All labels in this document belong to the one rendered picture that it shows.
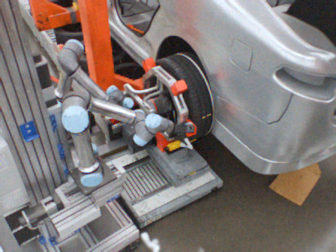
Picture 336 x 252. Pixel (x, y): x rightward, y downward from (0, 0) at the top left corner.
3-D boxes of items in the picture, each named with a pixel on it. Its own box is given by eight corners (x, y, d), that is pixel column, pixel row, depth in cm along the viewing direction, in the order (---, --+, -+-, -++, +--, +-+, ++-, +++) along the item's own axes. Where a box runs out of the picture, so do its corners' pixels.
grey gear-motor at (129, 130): (169, 145, 337) (170, 118, 314) (131, 162, 320) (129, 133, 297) (160, 134, 348) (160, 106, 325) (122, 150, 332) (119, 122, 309)
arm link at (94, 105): (57, 97, 177) (139, 123, 202) (58, 109, 169) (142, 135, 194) (66, 79, 172) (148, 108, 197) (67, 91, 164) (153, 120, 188)
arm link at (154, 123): (141, 120, 180) (151, 109, 177) (154, 125, 188) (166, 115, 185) (146, 130, 175) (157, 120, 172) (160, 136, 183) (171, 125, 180)
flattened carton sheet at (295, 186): (324, 169, 323) (325, 167, 321) (300, 206, 292) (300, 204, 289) (294, 154, 338) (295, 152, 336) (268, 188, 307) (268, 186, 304)
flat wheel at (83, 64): (64, 68, 406) (61, 51, 391) (103, 46, 447) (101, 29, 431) (106, 87, 377) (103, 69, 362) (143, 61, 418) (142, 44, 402)
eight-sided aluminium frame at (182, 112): (186, 151, 261) (190, 91, 226) (178, 154, 259) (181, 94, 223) (150, 112, 296) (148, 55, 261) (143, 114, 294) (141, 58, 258)
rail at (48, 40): (117, 134, 335) (115, 117, 321) (108, 138, 331) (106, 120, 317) (43, 34, 494) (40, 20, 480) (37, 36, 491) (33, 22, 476)
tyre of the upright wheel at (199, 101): (206, 147, 285) (233, 98, 230) (182, 157, 275) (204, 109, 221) (166, 88, 312) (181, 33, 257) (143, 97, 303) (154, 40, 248)
